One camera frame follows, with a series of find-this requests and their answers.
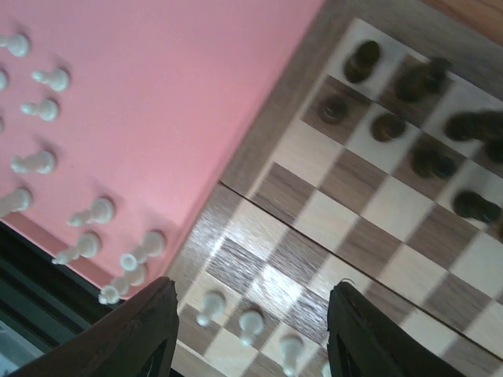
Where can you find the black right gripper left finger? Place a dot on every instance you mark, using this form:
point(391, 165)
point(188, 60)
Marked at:
point(136, 339)

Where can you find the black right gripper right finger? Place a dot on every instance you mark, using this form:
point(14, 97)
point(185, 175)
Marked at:
point(363, 341)

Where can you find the white chess pawn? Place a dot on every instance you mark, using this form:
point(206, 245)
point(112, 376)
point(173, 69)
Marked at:
point(291, 347)
point(326, 370)
point(251, 325)
point(213, 305)
point(57, 79)

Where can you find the white chess piece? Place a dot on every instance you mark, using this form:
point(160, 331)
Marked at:
point(120, 285)
point(42, 162)
point(47, 110)
point(101, 211)
point(18, 45)
point(4, 81)
point(18, 200)
point(88, 245)
point(153, 245)

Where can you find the dark chess pawn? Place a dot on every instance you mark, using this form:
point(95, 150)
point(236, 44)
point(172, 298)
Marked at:
point(432, 162)
point(387, 127)
point(471, 205)
point(333, 109)

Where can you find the dark chess bishop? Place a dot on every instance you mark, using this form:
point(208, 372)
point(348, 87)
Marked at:
point(485, 125)

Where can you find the dark chess knight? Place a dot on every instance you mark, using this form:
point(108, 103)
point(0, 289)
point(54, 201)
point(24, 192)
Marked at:
point(422, 80)

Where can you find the dark chess rook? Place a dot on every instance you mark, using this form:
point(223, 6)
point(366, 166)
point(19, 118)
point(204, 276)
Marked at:
point(360, 64)

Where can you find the wooden chessboard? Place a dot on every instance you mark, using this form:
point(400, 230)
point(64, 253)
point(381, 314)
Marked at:
point(304, 204)

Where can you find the pink plastic tray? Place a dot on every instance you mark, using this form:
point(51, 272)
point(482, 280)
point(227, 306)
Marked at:
point(160, 95)

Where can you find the black aluminium frame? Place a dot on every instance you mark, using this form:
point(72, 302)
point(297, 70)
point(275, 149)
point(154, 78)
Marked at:
point(44, 303)

